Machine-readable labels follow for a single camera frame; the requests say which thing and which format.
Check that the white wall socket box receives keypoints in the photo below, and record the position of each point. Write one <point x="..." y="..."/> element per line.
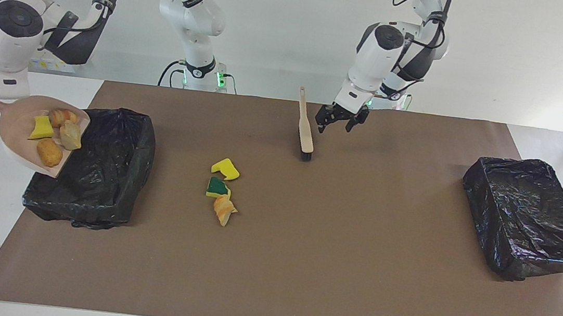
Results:
<point x="50" y="65"/>

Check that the brown table mat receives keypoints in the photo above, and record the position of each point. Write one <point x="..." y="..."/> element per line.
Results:
<point x="267" y="292"/>

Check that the beige plastic dustpan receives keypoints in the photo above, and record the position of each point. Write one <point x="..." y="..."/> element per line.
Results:
<point x="20" y="125"/>

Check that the pale bread piece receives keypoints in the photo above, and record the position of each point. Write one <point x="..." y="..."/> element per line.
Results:
<point x="71" y="136"/>

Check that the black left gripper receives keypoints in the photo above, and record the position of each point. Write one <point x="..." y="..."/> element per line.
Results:
<point x="341" y="114"/>

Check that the notched yellow sponge piece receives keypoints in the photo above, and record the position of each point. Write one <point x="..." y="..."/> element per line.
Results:
<point x="225" y="168"/>

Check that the brown bread roll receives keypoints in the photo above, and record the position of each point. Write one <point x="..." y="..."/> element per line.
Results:
<point x="49" y="153"/>

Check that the green and yellow sponge piece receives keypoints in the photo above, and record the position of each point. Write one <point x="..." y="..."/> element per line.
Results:
<point x="216" y="188"/>

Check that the striped croissant piece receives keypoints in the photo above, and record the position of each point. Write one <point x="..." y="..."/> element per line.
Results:
<point x="63" y="117"/>

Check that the bin with black bag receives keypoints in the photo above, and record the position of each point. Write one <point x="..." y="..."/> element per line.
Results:
<point x="101" y="181"/>
<point x="526" y="215"/>

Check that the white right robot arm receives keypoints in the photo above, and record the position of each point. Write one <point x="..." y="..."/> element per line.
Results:
<point x="12" y="30"/>

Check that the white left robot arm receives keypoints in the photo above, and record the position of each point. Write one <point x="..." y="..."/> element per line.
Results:
<point x="379" y="53"/>

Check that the beige hand brush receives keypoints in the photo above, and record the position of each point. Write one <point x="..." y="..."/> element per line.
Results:
<point x="306" y="134"/>

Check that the curled orange croissant piece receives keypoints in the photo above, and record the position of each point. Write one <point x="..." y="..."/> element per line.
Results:
<point x="224" y="210"/>

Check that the small yellow sponge piece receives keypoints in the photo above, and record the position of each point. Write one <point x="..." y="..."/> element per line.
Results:
<point x="42" y="128"/>

